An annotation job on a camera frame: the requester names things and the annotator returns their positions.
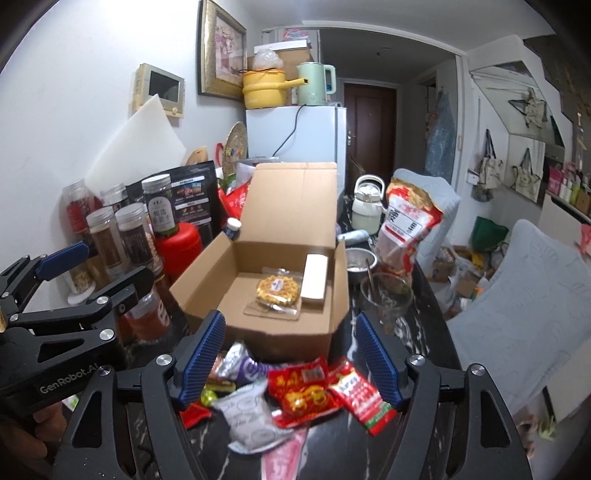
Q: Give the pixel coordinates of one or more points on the beige wall intercom panel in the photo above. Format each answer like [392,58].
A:
[151,81]

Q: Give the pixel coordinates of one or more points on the small white blue bottle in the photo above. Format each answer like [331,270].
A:
[232,228]

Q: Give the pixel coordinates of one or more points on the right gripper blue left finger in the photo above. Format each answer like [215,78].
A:
[195,357]

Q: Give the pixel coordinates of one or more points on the yellow cracker in clear wrap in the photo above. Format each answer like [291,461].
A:
[277,295]

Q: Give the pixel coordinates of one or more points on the stainless steel bowl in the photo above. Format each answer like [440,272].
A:
[359,262]

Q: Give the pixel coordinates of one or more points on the red yellow snack packet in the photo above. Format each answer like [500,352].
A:
[302,393]

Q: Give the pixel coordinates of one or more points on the white bread print snack bag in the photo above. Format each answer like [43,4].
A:
[251,426]

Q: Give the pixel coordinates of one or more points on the red plastic canister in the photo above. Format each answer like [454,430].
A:
[178,251]

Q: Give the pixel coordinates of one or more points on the pink rose snack pouch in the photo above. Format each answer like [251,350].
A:
[284,461]

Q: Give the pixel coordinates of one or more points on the white rectangular snack box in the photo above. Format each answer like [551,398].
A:
[315,278]

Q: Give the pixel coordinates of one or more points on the person's left hand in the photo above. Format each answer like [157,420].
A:
[31,441]

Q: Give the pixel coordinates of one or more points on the green lollipop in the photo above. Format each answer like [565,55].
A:
[207,397]

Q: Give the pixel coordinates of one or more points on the black standing pouch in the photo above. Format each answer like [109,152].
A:
[194,193]

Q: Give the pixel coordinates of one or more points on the light grey sofa chair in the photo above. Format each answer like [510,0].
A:
[530,319]

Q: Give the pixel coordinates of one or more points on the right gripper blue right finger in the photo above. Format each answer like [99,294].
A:
[378,360]

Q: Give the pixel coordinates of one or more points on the silver purple snack bag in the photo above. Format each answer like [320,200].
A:
[238,366]

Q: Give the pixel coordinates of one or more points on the clear jar dark label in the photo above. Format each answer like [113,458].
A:
[136,236]

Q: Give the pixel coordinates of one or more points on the red bag behind box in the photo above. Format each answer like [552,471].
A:
[232,199]

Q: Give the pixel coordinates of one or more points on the gold framed picture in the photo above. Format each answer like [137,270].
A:
[221,53]

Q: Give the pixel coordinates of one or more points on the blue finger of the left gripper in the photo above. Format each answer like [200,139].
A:
[62,261]
[125,293]

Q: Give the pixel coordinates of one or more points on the dark jar green label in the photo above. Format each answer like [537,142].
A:
[157,194]

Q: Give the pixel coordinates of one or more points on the large red cashew bag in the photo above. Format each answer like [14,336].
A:
[410,217]

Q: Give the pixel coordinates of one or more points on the dark brown door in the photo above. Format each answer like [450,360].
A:
[371,114]

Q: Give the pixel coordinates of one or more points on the brown green cereal packet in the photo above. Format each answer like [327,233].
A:
[218,384]

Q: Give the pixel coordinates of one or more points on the grey lying bottle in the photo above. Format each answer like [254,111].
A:
[354,237]

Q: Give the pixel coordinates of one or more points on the white refrigerator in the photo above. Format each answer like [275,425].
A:
[299,134]

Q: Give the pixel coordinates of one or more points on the yellow pot with handle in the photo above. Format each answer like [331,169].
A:
[267,88]

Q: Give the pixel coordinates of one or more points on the clear jar brown contents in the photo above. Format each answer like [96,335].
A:
[103,230]

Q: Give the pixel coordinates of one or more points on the red white green snack packet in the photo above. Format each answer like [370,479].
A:
[360,397]

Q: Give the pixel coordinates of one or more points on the brown cardboard box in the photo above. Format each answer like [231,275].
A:
[290,212]

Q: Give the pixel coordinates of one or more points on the small red snack packet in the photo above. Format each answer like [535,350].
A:
[194,414]

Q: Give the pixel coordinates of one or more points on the clear glass mug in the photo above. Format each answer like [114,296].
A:
[388,298]

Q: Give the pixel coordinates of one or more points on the woven round fan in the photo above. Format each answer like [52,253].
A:
[234,149]

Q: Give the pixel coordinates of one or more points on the white cream water jug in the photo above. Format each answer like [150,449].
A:
[368,207]

